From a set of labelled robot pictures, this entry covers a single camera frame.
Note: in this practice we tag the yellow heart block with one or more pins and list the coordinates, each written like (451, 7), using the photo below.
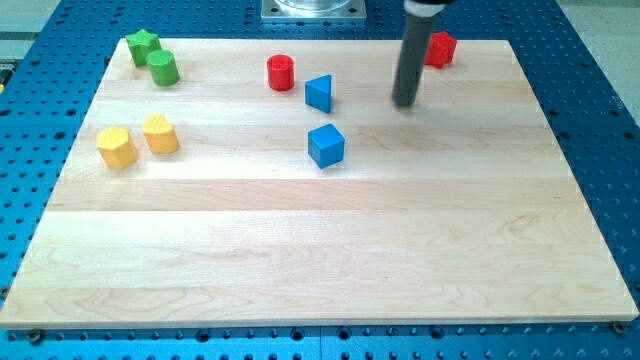
(160, 134)

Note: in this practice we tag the light wooden board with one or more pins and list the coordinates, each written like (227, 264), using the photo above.
(459, 209)

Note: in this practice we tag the green star block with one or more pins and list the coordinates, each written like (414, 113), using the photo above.
(141, 44)

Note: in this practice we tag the red cylinder block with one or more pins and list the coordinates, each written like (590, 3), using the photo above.
(280, 72)

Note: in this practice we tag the green cylinder block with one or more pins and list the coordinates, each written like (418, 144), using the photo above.
(163, 68)

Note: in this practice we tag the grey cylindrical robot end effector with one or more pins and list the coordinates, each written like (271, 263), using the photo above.
(420, 20)

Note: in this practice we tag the blue cube block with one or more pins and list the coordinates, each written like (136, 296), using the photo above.
(326, 146)

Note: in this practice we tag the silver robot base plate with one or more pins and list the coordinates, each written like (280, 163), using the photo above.
(285, 10)

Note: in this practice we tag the yellow hexagon block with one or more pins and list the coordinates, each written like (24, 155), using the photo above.
(116, 147)

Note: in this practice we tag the blue perforated metal table plate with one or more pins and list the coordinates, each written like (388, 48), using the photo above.
(68, 50)

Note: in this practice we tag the red star block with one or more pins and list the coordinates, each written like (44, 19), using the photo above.
(441, 50)

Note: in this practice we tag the blue triangle block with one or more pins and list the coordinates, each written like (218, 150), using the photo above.
(318, 93)

